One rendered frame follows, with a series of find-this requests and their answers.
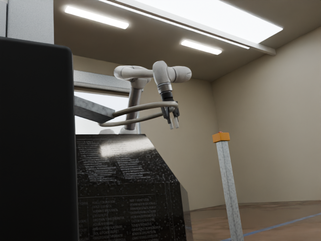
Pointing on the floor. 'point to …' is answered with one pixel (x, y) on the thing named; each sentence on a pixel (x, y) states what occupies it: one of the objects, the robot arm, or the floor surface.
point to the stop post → (229, 186)
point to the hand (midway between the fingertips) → (173, 123)
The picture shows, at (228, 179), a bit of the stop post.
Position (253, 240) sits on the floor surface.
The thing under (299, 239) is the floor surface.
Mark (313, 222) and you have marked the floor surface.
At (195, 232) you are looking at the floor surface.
